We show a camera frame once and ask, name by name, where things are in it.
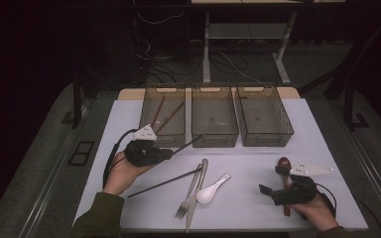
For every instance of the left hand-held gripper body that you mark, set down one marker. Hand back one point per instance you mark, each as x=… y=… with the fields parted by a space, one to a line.
x=144 y=153

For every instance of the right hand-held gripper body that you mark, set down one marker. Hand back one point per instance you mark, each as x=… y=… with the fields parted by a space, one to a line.
x=297 y=194

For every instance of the brown wooden spoon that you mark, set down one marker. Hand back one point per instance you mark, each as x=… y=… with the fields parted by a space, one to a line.
x=283 y=162

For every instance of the grey transparent plastic bin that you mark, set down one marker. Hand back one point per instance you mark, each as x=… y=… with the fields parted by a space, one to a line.
x=175 y=140
x=208 y=140
x=264 y=139

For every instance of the black chopstick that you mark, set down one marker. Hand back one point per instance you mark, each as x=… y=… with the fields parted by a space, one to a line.
x=165 y=182
x=188 y=144

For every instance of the white ceramic spoon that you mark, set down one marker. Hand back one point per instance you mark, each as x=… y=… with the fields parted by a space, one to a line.
x=205 y=195

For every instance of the person's right hand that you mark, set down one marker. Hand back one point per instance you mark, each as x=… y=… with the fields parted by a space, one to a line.
x=320 y=211

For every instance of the person's left hand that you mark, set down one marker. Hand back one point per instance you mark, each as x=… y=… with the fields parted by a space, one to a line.
x=119 y=178

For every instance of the white table cover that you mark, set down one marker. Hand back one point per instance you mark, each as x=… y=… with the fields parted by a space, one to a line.
x=244 y=214

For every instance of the metal fork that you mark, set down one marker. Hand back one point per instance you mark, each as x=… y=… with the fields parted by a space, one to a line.
x=193 y=181

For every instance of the metal table knife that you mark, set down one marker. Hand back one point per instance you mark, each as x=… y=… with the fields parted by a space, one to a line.
x=202 y=175

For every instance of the black metal stand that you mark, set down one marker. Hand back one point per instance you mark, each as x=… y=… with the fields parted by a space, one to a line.
x=349 y=105
x=76 y=105

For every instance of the metal floor rail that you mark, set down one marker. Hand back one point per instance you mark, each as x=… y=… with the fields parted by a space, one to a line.
x=47 y=188
x=377 y=180

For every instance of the white metal desk frame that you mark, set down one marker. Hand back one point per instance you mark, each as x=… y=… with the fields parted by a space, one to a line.
x=206 y=59

